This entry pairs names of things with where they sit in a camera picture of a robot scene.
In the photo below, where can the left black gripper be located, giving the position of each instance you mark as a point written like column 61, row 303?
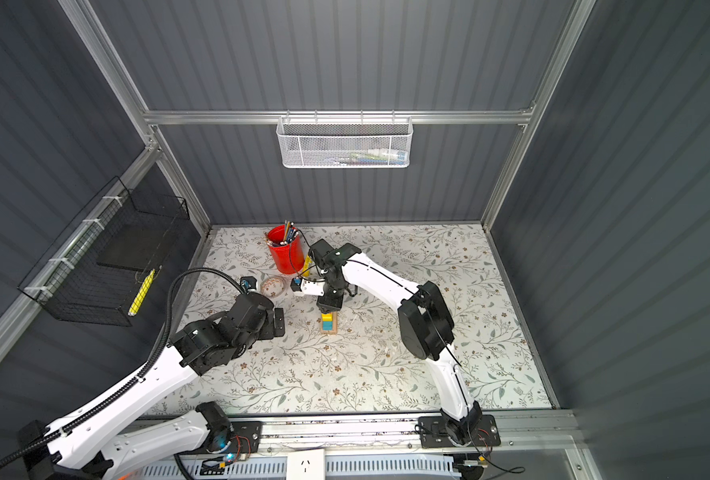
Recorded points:
column 270, row 328

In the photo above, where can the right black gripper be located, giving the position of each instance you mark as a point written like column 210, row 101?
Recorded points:
column 330, row 305

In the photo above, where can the natural wood block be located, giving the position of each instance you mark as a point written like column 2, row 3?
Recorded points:
column 330, row 333

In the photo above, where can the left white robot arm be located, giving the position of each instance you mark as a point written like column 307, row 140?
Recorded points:
column 92, row 443

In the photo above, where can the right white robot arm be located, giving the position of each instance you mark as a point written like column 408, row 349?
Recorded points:
column 424, row 319

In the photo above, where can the clear tape roll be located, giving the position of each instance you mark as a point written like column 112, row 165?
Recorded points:
column 273, row 287

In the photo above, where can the red pen cup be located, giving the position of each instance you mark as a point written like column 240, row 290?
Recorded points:
column 285, row 247

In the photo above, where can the yellow marker in basket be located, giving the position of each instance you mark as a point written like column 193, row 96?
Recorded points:
column 141, row 294

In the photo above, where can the white power outlet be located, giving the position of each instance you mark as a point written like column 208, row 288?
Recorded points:
column 306, row 465

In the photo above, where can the white wire mesh basket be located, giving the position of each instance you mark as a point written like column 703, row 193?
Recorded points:
column 340, row 145

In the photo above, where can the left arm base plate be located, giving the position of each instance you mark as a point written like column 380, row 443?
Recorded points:
column 243, row 437

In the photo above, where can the black wire wall basket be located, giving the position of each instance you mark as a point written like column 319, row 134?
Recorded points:
column 94, row 276

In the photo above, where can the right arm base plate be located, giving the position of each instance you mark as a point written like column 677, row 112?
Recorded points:
column 438, row 432

